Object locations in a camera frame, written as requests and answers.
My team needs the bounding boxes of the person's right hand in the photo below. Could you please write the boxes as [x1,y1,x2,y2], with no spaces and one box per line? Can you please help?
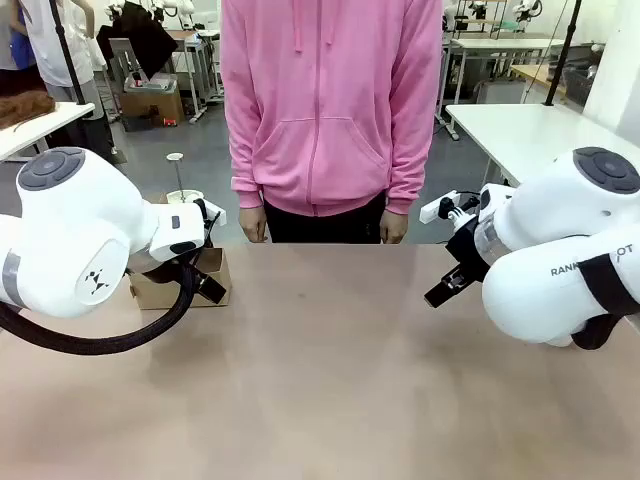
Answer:
[239,206,269,245]

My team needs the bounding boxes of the white disc metal rod stand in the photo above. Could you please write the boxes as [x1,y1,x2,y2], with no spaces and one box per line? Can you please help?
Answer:
[165,153,204,205]

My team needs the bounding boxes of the person's left hand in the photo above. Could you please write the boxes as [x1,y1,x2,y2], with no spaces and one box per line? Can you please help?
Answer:
[379,209,409,246]

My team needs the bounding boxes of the white table with fur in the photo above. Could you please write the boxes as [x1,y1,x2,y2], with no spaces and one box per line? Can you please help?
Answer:
[0,101,96,163]

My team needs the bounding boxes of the black right arm cable sleeve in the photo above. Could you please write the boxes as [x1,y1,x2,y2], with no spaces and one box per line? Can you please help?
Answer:
[571,252,640,351]

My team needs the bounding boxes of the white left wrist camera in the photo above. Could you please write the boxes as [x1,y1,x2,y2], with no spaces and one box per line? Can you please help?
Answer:
[193,198,228,236]

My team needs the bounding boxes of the black trousers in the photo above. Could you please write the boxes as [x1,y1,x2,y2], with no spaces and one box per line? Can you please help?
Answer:
[263,192,389,245]

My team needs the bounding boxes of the black pole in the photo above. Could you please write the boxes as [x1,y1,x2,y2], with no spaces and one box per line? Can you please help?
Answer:
[543,0,584,108]
[49,0,89,106]

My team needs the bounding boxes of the white background work table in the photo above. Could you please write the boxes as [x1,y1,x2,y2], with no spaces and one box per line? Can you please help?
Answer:
[449,35,567,104]

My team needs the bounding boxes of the large white table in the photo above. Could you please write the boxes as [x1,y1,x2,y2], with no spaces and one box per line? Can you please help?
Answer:
[444,102,622,190]

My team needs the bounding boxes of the brown fur cloth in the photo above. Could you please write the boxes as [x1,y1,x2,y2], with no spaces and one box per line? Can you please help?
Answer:
[0,89,56,131]

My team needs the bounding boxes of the person's right forearm pink sleeve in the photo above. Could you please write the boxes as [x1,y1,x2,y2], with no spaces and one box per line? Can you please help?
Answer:
[227,99,266,211]

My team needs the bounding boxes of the person's left forearm pink sleeve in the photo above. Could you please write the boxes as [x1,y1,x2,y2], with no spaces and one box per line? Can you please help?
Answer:
[387,99,434,216]

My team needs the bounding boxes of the person in blue top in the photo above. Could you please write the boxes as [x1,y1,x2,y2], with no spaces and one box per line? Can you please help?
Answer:
[0,0,37,72]

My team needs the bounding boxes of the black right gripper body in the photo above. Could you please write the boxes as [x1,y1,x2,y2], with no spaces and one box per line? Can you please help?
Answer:
[445,217,494,287]

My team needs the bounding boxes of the pink hoodie torso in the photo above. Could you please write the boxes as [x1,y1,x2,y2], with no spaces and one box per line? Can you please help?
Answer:
[219,0,444,218]

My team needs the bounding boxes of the brown cardboard box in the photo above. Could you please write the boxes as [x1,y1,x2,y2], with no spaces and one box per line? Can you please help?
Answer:
[119,88,187,133]

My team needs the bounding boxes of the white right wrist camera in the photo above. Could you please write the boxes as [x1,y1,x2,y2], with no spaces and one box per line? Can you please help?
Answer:
[419,189,481,225]

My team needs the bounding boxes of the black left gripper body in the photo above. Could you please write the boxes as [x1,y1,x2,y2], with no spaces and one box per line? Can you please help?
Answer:
[141,255,191,286]

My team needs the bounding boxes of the brown cardboard drink carrier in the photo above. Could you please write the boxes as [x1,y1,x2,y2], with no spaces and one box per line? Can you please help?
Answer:
[129,192,233,311]

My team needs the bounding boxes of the black mesh crate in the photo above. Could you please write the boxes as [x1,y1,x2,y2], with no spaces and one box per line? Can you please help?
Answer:
[561,66,600,107]

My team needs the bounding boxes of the black hanging cloth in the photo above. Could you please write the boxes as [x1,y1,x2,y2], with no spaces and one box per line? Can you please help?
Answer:
[96,0,179,81]

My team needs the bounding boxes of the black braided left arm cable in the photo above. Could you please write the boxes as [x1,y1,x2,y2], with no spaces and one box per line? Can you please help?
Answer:
[0,199,221,357]

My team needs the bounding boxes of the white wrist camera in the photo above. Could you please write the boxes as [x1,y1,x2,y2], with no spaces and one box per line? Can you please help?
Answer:
[193,198,228,236]
[419,189,481,225]

